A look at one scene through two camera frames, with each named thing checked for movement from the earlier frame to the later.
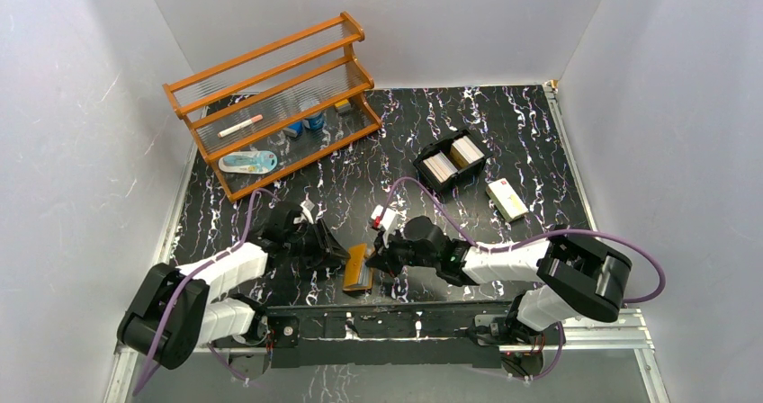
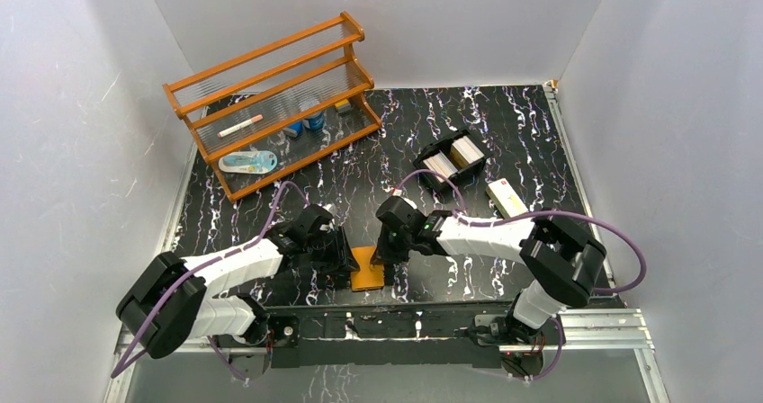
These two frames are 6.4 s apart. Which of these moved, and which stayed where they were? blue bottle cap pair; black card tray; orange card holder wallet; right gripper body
Moved: right gripper body; orange card holder wallet
Stayed: black card tray; blue bottle cap pair
